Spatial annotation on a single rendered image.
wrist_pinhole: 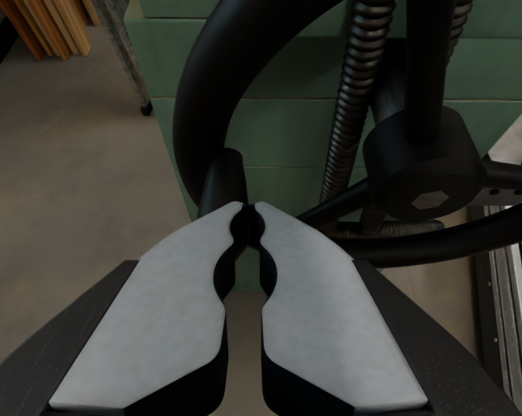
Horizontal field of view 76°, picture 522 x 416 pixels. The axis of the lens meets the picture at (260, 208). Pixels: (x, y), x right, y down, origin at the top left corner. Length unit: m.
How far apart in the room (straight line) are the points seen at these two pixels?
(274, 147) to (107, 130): 1.09
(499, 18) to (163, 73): 0.29
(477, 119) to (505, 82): 0.05
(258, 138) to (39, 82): 1.48
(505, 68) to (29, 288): 1.19
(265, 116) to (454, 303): 0.89
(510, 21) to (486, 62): 0.15
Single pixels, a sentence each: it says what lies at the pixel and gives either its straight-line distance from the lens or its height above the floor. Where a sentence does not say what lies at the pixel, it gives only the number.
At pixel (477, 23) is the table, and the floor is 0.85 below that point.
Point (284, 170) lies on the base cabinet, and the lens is 0.49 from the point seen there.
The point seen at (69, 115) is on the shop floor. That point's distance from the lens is 1.61.
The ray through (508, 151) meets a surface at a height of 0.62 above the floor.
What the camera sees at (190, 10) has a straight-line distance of 0.35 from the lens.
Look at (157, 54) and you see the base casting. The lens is 0.38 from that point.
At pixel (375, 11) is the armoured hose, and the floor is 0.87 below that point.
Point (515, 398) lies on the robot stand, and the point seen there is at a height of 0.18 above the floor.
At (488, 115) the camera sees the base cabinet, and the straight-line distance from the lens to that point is 0.50.
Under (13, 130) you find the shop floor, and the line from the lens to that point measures 1.66.
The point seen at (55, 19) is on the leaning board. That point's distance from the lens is 1.86.
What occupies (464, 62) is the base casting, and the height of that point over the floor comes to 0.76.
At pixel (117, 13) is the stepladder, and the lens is 1.26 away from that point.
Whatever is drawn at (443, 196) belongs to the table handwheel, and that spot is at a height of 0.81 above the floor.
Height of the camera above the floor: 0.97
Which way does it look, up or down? 58 degrees down
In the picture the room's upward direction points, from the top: 1 degrees clockwise
